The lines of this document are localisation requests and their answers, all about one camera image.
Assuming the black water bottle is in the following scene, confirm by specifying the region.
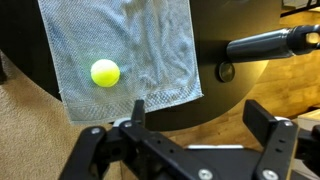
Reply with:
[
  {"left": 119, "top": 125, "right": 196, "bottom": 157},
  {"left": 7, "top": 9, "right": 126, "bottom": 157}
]
[{"left": 226, "top": 25, "right": 320, "bottom": 63}]

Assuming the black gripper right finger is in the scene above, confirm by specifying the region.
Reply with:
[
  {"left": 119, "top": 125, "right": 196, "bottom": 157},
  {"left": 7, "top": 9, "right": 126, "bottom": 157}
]
[{"left": 243, "top": 100, "right": 298, "bottom": 180}]

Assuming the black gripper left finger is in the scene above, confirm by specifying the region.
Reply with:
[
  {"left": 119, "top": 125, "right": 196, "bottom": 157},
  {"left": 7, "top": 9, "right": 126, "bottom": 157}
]
[{"left": 59, "top": 100, "right": 214, "bottom": 180}]

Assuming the yellow-green tennis ball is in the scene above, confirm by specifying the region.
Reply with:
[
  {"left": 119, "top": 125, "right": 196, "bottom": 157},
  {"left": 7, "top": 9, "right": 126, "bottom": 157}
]
[{"left": 90, "top": 59, "right": 120, "bottom": 87}]

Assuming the blue-grey towel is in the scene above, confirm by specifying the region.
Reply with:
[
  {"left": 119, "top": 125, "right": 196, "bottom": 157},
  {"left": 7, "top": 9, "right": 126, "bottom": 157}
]
[{"left": 37, "top": 0, "right": 203, "bottom": 125}]

